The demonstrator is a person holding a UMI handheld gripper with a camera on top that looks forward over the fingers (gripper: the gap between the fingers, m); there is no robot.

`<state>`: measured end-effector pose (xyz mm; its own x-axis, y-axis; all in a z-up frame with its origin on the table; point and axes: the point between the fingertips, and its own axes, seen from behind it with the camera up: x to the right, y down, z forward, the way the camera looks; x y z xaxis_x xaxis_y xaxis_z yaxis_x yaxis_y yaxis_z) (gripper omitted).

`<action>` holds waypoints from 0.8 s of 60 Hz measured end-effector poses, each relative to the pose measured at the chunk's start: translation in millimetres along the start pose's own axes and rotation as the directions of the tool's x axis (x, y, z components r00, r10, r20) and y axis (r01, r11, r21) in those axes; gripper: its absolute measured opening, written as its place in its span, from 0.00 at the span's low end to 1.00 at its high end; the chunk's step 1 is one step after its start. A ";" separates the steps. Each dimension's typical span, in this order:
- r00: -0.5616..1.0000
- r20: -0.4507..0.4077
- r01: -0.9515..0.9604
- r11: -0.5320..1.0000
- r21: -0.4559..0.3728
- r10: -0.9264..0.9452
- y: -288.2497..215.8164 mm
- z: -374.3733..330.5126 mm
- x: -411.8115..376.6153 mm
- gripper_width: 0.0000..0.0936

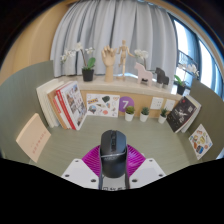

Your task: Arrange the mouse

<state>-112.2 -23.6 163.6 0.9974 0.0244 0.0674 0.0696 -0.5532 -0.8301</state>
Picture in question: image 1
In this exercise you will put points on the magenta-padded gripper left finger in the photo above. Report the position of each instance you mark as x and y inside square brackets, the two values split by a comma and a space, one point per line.
[85, 170]

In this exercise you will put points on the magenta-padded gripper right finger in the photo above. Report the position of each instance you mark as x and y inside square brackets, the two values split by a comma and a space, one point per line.
[141, 168]

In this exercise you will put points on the dark grey computer mouse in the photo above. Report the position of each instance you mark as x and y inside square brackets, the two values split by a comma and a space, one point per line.
[113, 153]

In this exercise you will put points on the white printed mouse pad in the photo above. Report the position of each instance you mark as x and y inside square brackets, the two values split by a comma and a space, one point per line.
[113, 184]

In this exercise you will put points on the small plant in white pot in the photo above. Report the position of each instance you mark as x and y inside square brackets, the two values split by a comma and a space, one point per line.
[144, 117]
[129, 116]
[162, 119]

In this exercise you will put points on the peach-coloured book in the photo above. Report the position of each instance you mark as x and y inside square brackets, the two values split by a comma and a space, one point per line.
[33, 138]

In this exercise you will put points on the red-spined white book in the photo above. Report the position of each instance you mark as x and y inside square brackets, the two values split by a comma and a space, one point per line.
[62, 110]

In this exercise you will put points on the colourful illustrated card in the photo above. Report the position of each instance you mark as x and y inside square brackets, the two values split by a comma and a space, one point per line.
[200, 141]

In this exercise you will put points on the round purple number sticker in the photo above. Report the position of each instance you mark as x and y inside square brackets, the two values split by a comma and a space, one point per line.
[126, 104]

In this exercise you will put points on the black-cover book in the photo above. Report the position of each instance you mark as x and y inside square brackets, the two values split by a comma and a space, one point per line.
[181, 115]

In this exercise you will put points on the white sticker sheet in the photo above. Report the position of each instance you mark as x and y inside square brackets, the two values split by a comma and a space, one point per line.
[102, 105]

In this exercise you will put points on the photo-cover magazine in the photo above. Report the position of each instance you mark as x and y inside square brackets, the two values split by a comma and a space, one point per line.
[75, 103]

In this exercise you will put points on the tan brown book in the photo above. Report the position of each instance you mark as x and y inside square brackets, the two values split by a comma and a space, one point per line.
[55, 106]

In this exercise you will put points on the white book under black book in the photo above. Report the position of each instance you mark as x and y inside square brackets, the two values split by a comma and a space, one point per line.
[194, 116]

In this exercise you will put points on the thick white book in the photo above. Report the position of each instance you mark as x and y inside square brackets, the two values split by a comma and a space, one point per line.
[45, 100]

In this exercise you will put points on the light wooden ledge shelf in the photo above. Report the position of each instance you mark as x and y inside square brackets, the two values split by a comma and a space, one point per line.
[100, 86]

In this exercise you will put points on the white orchid in dark pot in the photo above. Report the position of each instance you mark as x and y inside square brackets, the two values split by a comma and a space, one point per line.
[181, 89]

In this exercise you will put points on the pink wooden horse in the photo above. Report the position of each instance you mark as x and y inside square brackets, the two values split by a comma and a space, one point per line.
[143, 75]

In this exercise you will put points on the black wooden horse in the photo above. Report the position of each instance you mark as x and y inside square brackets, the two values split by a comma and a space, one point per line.
[162, 76]

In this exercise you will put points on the white orchid in black pot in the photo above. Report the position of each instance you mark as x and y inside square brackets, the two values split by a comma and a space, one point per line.
[88, 74]

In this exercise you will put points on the wooden hand model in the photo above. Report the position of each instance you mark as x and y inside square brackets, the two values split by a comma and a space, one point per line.
[109, 60]

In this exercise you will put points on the wooden artist mannequin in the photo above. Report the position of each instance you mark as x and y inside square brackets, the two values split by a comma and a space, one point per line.
[123, 56]

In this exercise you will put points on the white orchid behind horse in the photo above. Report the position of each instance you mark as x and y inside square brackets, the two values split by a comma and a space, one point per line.
[141, 54]

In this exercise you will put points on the dark-framed window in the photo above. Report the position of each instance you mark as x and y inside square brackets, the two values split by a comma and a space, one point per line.
[191, 46]

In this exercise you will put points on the grey pleated curtain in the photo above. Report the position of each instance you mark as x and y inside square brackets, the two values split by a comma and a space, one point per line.
[110, 23]

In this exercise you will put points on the white wall socket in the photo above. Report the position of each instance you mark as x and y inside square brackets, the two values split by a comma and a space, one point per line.
[156, 103]

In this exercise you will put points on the white wall switch plate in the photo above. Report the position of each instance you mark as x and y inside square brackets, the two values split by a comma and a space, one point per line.
[169, 105]

